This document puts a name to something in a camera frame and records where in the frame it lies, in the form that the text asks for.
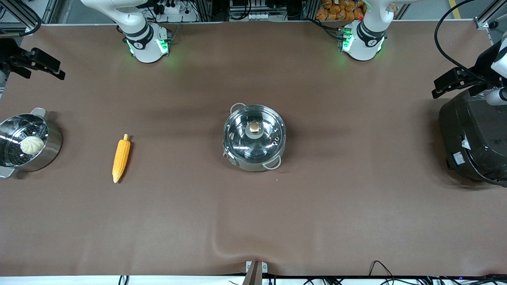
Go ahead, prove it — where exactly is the bag of orange fruit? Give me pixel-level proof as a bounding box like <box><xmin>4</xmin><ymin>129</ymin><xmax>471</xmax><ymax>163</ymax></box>
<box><xmin>316</xmin><ymin>0</ymin><xmax>365</xmax><ymax>21</ymax></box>

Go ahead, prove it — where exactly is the steel steamer pot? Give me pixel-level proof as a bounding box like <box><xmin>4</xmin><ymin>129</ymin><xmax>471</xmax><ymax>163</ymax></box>
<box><xmin>0</xmin><ymin>108</ymin><xmax>63</xmax><ymax>179</ymax></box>

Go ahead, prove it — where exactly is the yellow corn cob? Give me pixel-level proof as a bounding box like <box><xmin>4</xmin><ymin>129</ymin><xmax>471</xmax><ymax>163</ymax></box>
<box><xmin>112</xmin><ymin>134</ymin><xmax>131</xmax><ymax>183</ymax></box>

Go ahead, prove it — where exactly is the black rice cooker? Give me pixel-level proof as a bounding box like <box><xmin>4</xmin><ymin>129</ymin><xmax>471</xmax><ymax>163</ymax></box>
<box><xmin>438</xmin><ymin>88</ymin><xmax>507</xmax><ymax>187</ymax></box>

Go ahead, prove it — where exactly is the aluminium frame rail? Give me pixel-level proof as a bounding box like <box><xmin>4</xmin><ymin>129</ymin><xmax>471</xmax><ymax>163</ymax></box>
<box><xmin>0</xmin><ymin>0</ymin><xmax>64</xmax><ymax>30</ymax></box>
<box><xmin>474</xmin><ymin>0</ymin><xmax>507</xmax><ymax>30</ymax></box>

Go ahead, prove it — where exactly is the white power strip with plugs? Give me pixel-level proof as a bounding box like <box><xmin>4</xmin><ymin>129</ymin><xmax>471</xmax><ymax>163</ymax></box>
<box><xmin>152</xmin><ymin>0</ymin><xmax>198</xmax><ymax>23</ymax></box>

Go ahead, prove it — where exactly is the white socket strip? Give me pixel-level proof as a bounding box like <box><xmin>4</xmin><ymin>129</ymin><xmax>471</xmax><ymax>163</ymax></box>
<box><xmin>229</xmin><ymin>11</ymin><xmax>271</xmax><ymax>21</ymax></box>

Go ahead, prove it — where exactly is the brown table mat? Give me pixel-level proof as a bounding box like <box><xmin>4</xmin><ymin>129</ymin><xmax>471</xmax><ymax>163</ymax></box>
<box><xmin>0</xmin><ymin>21</ymin><xmax>507</xmax><ymax>277</ymax></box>

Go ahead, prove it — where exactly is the steel cooking pot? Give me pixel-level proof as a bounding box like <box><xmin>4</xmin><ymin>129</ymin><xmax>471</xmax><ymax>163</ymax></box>
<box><xmin>222</xmin><ymin>103</ymin><xmax>287</xmax><ymax>172</ymax></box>

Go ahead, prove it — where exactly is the glass pot lid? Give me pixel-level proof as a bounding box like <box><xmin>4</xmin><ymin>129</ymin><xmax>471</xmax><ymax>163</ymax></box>
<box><xmin>223</xmin><ymin>104</ymin><xmax>286</xmax><ymax>163</ymax></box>

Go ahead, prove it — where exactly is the black looped cable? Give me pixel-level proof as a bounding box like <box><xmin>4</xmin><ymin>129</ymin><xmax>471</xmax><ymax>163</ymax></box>
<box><xmin>368</xmin><ymin>260</ymin><xmax>400</xmax><ymax>279</ymax></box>

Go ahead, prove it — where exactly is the metal mat clamp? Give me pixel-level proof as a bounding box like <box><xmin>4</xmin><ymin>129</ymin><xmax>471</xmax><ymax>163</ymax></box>
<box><xmin>242</xmin><ymin>260</ymin><xmax>268</xmax><ymax>285</ymax></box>

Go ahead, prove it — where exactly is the white steamed bun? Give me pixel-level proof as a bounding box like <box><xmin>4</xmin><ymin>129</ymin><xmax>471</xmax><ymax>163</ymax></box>
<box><xmin>20</xmin><ymin>136</ymin><xmax>45</xmax><ymax>155</ymax></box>

